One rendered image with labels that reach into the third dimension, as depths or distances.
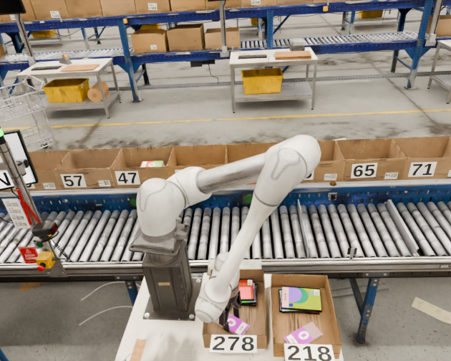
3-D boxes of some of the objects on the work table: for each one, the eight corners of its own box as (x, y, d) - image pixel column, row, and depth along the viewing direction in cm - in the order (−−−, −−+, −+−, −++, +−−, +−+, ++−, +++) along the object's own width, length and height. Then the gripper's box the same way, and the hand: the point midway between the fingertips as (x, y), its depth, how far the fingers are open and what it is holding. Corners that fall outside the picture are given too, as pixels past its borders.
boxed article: (322, 336, 164) (322, 334, 163) (293, 352, 158) (293, 350, 158) (311, 323, 170) (311, 321, 169) (283, 339, 164) (283, 337, 163)
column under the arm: (195, 321, 175) (186, 273, 158) (142, 319, 178) (129, 272, 160) (202, 279, 197) (195, 233, 179) (155, 278, 200) (144, 233, 182)
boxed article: (222, 311, 179) (222, 309, 178) (250, 326, 170) (250, 324, 169) (213, 322, 174) (212, 320, 173) (241, 339, 165) (240, 337, 165)
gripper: (221, 311, 150) (225, 344, 163) (248, 278, 164) (250, 311, 177) (207, 303, 154) (212, 336, 167) (235, 272, 168) (237, 304, 181)
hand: (231, 319), depth 170 cm, fingers open, 8 cm apart
